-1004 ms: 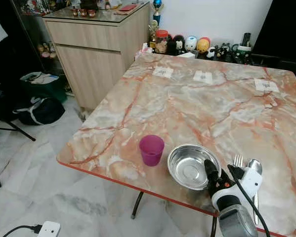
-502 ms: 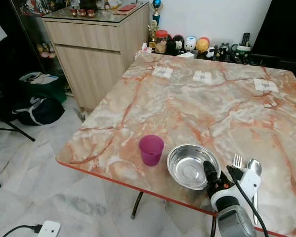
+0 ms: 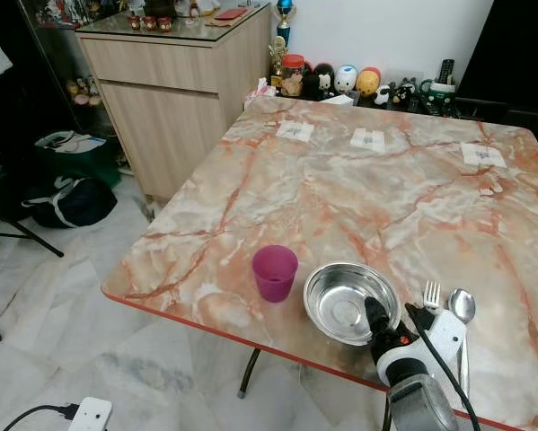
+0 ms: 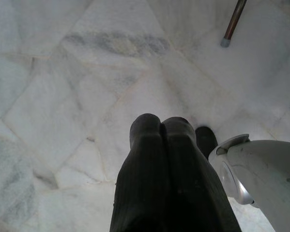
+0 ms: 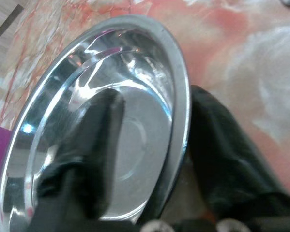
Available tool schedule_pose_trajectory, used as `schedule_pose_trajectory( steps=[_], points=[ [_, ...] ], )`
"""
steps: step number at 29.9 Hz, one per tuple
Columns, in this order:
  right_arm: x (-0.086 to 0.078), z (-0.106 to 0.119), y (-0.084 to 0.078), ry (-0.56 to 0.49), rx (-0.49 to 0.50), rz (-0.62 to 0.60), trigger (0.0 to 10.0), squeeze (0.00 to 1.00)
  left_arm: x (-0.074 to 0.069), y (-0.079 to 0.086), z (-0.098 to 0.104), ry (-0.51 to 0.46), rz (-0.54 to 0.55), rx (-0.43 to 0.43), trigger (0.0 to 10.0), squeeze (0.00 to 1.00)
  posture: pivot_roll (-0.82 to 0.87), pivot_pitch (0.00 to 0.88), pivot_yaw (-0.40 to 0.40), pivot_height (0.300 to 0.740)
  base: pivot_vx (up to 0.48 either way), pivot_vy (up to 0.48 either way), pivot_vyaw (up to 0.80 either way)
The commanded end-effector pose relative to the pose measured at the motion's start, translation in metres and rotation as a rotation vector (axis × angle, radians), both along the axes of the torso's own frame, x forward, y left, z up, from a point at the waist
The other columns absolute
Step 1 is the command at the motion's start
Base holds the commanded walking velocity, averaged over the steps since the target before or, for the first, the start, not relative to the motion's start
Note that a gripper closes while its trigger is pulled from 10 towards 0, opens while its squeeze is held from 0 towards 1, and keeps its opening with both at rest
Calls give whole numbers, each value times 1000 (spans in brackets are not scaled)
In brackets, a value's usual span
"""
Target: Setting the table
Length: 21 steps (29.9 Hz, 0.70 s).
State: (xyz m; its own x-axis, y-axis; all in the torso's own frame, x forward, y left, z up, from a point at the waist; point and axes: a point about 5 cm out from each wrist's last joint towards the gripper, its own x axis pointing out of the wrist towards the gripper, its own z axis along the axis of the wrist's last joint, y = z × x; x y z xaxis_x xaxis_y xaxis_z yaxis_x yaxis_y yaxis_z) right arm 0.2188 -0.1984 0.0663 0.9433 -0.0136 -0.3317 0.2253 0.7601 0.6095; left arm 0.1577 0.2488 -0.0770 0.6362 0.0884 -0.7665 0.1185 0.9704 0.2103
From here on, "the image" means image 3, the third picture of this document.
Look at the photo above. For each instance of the glass display cabinet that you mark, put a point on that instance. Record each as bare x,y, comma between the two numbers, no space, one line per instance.
48,49

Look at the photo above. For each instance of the small red jar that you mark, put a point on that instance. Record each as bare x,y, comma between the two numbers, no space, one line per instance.
164,24
135,22
150,23

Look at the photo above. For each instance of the black remote control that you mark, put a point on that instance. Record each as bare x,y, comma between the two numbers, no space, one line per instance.
446,70

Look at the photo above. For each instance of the black metal table leg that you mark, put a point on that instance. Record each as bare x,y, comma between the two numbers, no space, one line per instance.
386,417
249,373

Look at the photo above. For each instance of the light wooden cabinet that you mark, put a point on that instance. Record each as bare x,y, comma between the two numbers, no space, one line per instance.
174,103

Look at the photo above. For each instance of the white tissue packet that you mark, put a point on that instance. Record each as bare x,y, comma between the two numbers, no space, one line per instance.
260,90

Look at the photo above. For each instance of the white blue round doll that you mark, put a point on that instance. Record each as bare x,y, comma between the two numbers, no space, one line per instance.
346,79

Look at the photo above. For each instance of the small gold trophy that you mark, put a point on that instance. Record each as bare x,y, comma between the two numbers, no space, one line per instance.
277,56

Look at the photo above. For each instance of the yellow doll with red cap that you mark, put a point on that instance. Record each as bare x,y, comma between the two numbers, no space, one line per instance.
368,82

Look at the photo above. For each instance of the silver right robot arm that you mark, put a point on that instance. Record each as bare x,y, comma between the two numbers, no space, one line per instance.
426,406

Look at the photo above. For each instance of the black white cow figurine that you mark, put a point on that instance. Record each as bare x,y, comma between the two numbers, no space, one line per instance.
404,92

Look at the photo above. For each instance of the black duffel bag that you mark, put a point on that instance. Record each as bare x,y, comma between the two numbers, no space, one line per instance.
73,201

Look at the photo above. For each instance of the green mug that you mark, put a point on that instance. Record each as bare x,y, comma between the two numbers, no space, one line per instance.
441,97

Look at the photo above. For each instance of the black round doll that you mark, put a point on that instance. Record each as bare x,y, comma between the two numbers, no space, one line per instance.
323,79

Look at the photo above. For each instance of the black chair back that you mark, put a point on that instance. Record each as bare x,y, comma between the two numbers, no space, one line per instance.
498,111

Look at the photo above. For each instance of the silver metal fork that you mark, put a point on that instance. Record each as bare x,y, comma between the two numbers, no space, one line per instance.
431,293

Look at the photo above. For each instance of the white paper card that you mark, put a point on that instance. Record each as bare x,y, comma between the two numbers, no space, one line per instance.
295,131
368,139
482,154

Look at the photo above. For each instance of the flat red case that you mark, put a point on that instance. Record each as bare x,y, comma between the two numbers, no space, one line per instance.
230,13

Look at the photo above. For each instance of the red lid snack jar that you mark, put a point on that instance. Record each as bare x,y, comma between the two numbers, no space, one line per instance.
293,75

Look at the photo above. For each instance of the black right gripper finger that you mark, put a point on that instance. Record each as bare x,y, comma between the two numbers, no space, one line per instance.
376,313
419,317

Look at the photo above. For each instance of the green shopping bag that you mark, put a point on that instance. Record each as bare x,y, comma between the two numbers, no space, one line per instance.
75,151

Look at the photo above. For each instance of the stainless steel bowl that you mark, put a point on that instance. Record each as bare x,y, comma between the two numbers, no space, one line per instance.
338,296

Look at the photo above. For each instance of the small white box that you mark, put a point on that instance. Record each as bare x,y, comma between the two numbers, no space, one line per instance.
339,100

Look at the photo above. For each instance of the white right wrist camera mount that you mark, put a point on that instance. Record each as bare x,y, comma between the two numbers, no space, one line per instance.
448,334

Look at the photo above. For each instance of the blue trophy cup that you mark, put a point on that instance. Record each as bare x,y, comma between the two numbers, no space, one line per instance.
284,16

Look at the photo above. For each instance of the white power strip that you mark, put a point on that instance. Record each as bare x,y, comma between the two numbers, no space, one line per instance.
94,413

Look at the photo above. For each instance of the silver metal spoon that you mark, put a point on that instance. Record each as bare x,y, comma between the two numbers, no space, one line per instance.
463,305

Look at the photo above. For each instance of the purple plastic cup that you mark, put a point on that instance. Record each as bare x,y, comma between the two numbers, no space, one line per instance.
275,272

